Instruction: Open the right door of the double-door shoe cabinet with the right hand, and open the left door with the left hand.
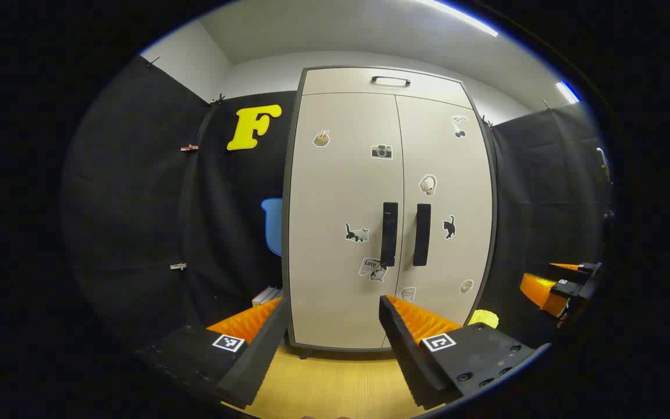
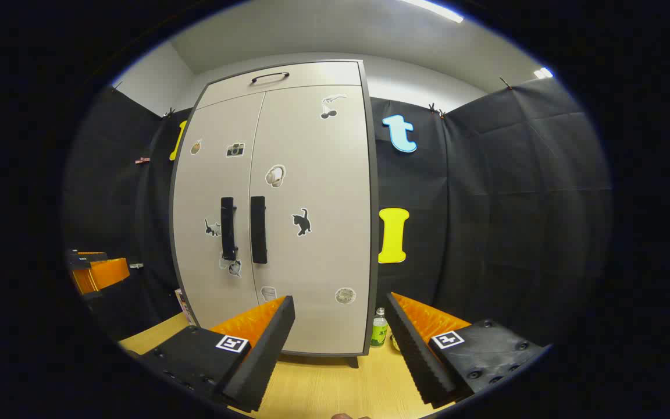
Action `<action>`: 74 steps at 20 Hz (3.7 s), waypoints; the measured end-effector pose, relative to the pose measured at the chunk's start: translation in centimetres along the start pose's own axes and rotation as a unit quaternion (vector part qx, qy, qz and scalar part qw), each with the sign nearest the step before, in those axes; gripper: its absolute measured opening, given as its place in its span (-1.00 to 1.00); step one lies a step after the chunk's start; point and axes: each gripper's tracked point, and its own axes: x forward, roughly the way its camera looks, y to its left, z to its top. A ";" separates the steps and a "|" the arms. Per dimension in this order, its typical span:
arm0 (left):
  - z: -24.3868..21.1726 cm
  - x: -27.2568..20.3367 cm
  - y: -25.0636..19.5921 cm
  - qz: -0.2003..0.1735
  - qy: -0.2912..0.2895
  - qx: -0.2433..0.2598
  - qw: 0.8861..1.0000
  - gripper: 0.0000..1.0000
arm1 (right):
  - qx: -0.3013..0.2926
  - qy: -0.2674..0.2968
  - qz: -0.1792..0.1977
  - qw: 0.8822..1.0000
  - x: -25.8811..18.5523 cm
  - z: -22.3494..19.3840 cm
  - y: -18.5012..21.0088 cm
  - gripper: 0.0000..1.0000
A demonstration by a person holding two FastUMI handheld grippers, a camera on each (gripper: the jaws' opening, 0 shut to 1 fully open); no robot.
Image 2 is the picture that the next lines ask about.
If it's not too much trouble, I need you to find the long ceiling light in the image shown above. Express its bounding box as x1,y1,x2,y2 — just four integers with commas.
399,0,464,23

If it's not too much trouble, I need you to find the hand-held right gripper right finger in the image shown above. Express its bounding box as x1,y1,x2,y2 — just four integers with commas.
386,292,548,408

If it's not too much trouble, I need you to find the grey double-door shoe cabinet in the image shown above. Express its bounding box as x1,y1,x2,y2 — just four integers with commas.
169,60,380,368

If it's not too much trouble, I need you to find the grey cabinet door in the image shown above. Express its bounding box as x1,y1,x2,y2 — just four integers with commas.
171,92,266,331
248,84,372,356

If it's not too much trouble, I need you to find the green plastic bottle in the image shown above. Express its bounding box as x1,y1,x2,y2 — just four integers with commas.
370,307,389,348

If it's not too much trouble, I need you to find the grey cabinet drawer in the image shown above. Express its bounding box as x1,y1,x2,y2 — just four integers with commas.
197,61,363,109

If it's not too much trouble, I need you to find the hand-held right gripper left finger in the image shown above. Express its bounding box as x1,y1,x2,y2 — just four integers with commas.
137,295,296,413

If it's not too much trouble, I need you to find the black backdrop cloth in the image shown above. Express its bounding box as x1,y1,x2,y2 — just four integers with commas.
62,76,612,350

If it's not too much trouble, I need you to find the white book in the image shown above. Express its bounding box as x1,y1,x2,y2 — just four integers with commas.
174,287,197,326

